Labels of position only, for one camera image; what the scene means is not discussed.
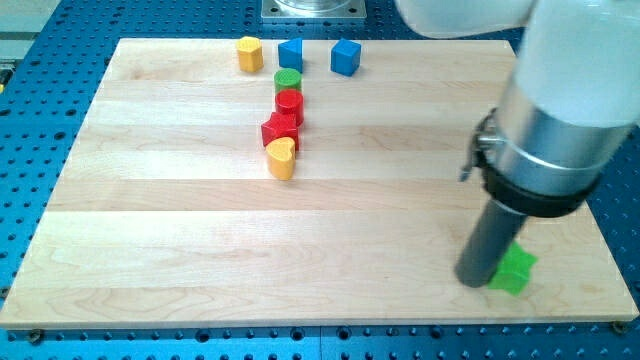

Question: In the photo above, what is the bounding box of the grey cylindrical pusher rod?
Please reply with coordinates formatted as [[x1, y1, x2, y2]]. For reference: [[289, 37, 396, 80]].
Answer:
[[454, 199, 528, 288]]

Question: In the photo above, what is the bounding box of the green star block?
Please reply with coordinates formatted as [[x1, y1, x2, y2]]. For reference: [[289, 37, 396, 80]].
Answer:
[[487, 242, 538, 296]]

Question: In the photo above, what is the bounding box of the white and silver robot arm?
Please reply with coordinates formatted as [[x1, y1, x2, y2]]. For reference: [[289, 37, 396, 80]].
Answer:
[[396, 0, 639, 288]]

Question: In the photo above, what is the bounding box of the red star block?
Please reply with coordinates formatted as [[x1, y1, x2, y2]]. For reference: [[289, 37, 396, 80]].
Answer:
[[261, 112, 300, 151]]

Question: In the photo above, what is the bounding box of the yellow heart block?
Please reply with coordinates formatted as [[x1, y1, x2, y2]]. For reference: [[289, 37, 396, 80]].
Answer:
[[265, 137, 296, 180]]

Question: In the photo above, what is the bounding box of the blue cube block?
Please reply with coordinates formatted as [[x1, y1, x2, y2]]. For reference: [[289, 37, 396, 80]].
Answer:
[[330, 38, 362, 77]]

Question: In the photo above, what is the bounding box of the red cylinder block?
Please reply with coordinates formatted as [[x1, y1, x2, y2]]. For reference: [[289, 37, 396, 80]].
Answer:
[[274, 89, 304, 126]]

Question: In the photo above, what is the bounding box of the green cylinder block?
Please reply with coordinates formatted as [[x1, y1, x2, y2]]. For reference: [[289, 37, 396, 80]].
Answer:
[[273, 68, 302, 93]]

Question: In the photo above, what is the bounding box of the blue triangle block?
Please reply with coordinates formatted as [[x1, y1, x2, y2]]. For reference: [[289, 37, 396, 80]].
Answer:
[[277, 38, 304, 73]]

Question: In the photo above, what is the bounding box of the light wooden board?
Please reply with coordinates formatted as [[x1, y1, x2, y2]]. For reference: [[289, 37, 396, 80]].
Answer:
[[1, 39, 638, 330]]

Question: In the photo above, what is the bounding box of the yellow pentagon block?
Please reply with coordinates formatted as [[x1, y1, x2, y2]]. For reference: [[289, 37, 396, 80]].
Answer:
[[236, 36, 264, 73]]

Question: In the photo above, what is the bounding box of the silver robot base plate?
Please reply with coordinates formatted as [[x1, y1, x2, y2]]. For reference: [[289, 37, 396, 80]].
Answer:
[[260, 0, 367, 20]]

